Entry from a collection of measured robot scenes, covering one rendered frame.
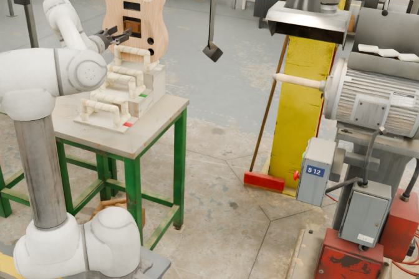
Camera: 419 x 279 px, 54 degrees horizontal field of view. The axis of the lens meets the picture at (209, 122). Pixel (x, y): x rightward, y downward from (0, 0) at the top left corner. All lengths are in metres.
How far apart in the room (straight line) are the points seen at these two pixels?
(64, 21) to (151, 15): 0.59
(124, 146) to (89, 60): 0.77
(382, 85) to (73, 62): 1.08
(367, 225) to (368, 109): 0.49
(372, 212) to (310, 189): 0.32
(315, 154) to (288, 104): 1.29
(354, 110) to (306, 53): 1.06
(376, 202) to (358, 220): 0.12
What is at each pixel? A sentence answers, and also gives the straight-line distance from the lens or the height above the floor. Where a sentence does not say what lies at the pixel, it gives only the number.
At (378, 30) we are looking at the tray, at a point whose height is 1.49.
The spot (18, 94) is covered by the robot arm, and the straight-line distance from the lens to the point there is 1.15.
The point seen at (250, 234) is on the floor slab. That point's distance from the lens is 2.75.
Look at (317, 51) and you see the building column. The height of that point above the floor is 1.09.
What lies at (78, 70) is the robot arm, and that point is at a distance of 1.11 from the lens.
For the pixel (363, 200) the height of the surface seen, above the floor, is 0.90.
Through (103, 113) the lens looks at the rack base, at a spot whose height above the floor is 0.94.
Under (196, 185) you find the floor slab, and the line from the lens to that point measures 3.07.
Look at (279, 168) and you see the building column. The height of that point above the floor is 0.17.
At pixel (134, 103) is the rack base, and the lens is 1.98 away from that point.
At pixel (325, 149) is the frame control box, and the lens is 1.57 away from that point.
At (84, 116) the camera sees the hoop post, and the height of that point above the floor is 0.97.
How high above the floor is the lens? 1.94
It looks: 30 degrees down
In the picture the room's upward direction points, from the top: 4 degrees clockwise
